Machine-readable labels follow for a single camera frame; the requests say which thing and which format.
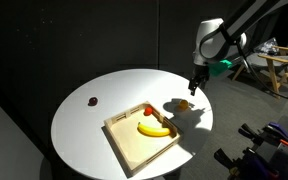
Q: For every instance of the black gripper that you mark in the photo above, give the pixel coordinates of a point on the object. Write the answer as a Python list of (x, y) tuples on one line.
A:
[(200, 75)]

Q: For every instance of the small round yellow toy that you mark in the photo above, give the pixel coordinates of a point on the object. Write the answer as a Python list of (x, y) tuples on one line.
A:
[(183, 104)]

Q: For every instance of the white grey Franka robot arm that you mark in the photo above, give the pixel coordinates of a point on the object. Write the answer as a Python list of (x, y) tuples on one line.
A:
[(212, 35)]

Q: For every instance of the small red toy fruit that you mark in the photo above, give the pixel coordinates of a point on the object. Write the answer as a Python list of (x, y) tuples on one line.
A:
[(148, 111)]

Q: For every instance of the yellow toy banana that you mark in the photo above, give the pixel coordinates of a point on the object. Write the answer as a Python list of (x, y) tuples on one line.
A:
[(154, 131)]

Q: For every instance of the light wooden tray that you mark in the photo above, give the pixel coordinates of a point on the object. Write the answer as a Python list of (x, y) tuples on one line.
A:
[(134, 148)]

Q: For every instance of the dark red toy plum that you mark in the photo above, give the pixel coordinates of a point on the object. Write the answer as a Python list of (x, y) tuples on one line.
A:
[(93, 101)]

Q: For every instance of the clear crumpled plastic bag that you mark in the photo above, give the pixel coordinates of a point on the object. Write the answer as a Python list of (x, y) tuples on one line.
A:
[(266, 47)]

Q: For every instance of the black spring clamp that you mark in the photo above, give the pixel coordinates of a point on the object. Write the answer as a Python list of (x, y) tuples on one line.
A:
[(225, 160)]

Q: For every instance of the wooden armchair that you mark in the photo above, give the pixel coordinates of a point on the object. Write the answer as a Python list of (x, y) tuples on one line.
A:
[(274, 63)]

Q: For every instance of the purple spring clamp orange tips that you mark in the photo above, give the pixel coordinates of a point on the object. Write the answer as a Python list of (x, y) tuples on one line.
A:
[(280, 133), (259, 165)]

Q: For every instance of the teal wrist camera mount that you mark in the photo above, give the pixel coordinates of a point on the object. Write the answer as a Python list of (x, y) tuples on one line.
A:
[(219, 67)]

